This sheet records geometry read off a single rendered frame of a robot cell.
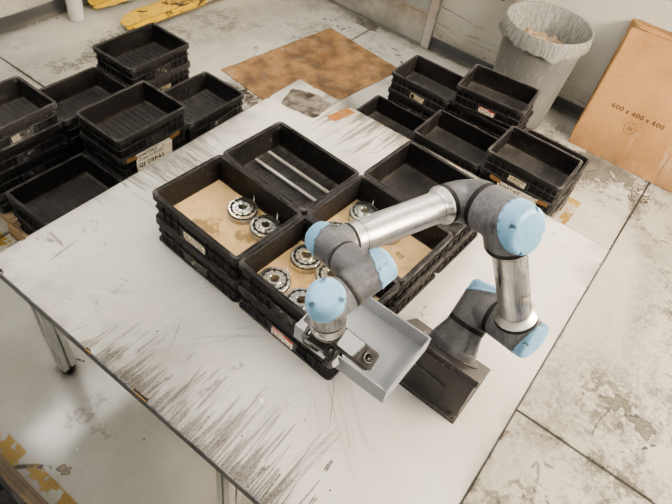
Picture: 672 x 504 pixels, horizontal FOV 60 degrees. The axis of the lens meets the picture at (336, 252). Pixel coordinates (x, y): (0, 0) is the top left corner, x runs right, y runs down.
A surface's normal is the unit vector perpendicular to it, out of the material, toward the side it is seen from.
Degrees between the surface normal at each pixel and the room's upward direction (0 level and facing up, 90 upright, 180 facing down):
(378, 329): 1
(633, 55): 80
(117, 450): 0
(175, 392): 0
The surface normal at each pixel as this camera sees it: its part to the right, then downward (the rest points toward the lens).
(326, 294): -0.03, -0.47
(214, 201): 0.13, -0.66
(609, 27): -0.60, 0.54
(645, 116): -0.54, 0.37
